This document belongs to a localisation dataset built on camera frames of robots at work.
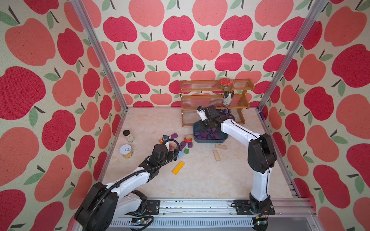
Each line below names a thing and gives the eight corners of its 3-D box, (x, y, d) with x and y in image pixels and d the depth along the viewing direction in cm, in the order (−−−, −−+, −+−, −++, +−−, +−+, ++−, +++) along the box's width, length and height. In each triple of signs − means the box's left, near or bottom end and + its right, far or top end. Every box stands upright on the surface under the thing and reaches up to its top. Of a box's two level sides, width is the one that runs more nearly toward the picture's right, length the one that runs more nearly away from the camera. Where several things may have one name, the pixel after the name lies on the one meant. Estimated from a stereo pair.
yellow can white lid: (120, 158, 94) (117, 154, 89) (123, 148, 99) (121, 144, 94) (132, 158, 94) (129, 154, 89) (134, 148, 99) (132, 144, 94)
